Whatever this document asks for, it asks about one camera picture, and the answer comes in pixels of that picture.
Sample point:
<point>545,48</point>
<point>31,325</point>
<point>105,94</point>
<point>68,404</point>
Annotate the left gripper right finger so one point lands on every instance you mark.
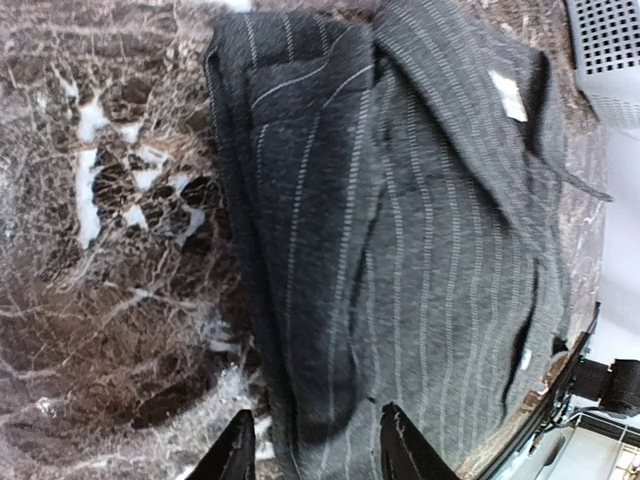
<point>405,453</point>

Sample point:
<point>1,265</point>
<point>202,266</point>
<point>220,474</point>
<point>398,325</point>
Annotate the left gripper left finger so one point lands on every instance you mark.
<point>232,455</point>

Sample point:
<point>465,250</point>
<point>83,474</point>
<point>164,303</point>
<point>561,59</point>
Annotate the black pinstriped long sleeve shirt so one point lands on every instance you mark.
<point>393,188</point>

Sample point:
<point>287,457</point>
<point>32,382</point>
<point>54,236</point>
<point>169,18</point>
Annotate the white perforated plastic basket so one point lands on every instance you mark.
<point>605,38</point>

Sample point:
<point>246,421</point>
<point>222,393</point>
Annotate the black front table rail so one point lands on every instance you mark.
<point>540,405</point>

